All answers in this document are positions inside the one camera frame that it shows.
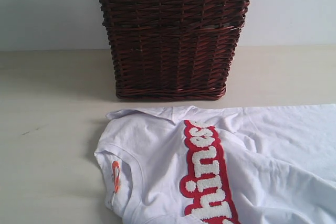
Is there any white t-shirt red lettering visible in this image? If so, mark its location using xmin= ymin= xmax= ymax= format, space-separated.
xmin=94 ymin=104 xmax=335 ymax=223

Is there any dark brown wicker basket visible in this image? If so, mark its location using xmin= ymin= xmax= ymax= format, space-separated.
xmin=99 ymin=0 xmax=250 ymax=100

